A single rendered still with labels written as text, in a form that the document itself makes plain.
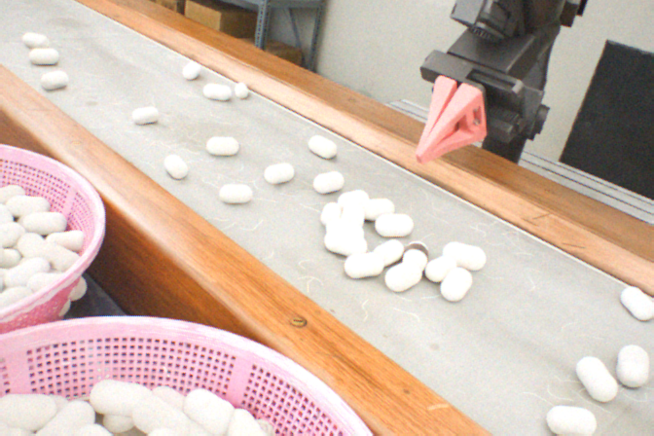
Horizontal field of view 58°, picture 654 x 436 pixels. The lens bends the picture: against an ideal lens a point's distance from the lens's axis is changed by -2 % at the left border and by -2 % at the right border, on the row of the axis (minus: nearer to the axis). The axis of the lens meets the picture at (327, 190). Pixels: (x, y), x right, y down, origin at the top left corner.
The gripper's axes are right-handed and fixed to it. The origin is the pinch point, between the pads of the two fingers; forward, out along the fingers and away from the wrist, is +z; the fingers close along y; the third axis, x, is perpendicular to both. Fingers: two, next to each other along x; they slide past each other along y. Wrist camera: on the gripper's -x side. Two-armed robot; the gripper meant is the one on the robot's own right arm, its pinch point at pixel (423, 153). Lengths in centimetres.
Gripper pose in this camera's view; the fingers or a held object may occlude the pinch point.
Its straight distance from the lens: 56.3
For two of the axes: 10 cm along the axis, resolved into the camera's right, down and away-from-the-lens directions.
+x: 2.9, 5.4, 7.9
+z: -6.4, 7.3, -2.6
